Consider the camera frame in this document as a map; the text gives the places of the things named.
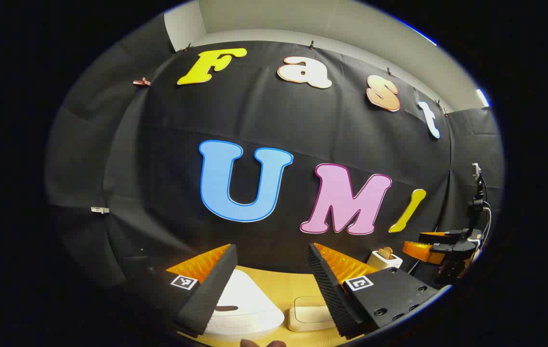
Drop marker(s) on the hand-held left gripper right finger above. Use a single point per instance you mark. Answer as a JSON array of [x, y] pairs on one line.
[[327, 294]]

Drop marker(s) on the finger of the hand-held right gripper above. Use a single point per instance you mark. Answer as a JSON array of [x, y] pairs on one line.
[[435, 234], [421, 252]]

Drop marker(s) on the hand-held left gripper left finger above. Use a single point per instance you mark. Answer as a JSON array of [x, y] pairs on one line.
[[216, 284]]

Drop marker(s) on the clear box of rice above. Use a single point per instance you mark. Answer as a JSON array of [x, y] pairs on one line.
[[310, 313]]

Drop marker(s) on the white rice cooker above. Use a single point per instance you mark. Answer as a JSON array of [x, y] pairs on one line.
[[245, 299]]

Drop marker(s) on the toast slice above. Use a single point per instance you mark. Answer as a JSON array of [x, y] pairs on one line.
[[385, 252]]

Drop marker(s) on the white toaster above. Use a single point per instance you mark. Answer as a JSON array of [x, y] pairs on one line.
[[387, 262]]

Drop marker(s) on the white cloth clip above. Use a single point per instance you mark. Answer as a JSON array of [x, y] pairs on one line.
[[100, 210]]

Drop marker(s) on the black backdrop cloth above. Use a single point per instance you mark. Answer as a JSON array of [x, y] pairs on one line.
[[302, 125]]

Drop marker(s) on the copper cloth clip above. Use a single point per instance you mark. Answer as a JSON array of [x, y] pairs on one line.
[[141, 82]]

